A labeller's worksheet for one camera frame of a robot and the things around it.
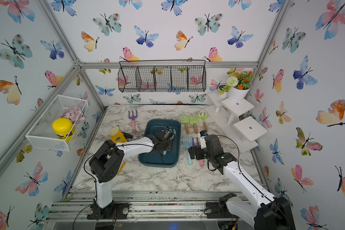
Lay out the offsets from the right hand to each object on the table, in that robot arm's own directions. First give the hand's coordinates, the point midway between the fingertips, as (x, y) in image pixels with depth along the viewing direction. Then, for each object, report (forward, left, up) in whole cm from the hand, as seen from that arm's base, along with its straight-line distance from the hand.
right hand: (197, 147), depth 82 cm
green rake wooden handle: (+30, +7, -13) cm, 33 cm away
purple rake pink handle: (+32, +49, -14) cm, 60 cm away
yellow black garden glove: (+13, +55, -12) cm, 58 cm away
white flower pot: (+29, -24, +15) cm, 40 cm away
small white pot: (+29, -14, +18) cm, 37 cm away
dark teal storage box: (-4, +15, -8) cm, 18 cm away
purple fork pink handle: (-3, -4, -13) cm, 14 cm away
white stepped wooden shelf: (+38, -26, -12) cm, 48 cm away
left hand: (+7, +16, -10) cm, 20 cm away
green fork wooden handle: (+30, 0, -14) cm, 33 cm away
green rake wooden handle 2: (+35, -7, -13) cm, 39 cm away
